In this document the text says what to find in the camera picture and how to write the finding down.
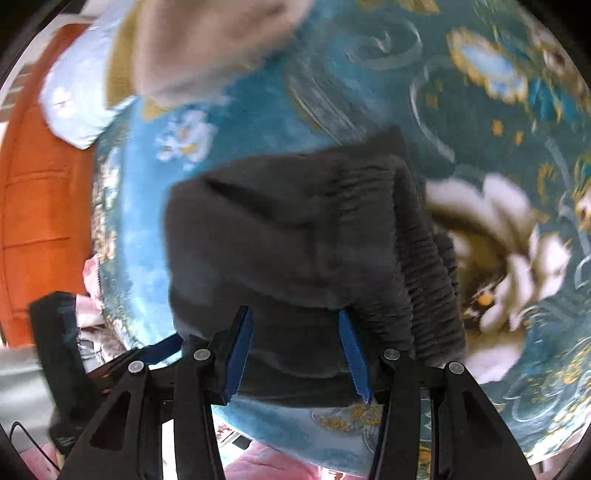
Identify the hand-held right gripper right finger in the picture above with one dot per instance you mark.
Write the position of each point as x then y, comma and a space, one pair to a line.
355, 355

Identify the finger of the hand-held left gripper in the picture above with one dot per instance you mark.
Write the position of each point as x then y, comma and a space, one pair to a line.
161, 348

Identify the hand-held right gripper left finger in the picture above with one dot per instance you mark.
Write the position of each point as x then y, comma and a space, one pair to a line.
238, 355

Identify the dark grey pants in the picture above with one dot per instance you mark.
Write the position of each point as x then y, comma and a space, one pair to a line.
286, 240

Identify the pink patterned cloth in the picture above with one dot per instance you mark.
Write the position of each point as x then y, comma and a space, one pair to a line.
94, 318

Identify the person's pink clothing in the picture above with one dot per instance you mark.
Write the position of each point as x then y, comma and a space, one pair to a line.
277, 464

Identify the light blue floral quilt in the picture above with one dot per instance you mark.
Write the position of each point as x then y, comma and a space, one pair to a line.
78, 106

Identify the teal floral blanket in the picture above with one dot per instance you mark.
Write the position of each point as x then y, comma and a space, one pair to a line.
461, 115

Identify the beige and mustard garment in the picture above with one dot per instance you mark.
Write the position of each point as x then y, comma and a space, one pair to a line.
207, 50

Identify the orange wooden bed frame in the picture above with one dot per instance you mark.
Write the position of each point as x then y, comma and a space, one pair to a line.
41, 207

